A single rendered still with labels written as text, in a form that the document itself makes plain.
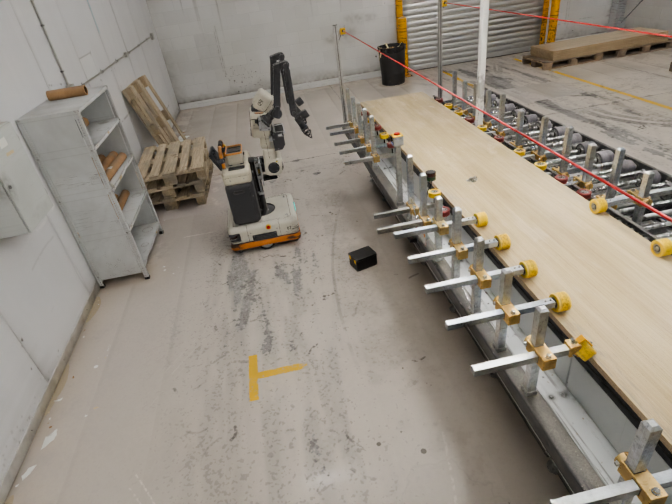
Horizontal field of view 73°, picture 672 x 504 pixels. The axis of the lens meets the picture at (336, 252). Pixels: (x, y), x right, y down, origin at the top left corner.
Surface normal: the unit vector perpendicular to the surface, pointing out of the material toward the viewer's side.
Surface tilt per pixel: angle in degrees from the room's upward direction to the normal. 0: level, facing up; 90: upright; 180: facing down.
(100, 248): 90
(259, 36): 90
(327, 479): 0
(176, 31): 90
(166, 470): 0
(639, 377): 0
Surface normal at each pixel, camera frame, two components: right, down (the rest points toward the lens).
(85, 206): 0.18, 0.52
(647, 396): -0.12, -0.83
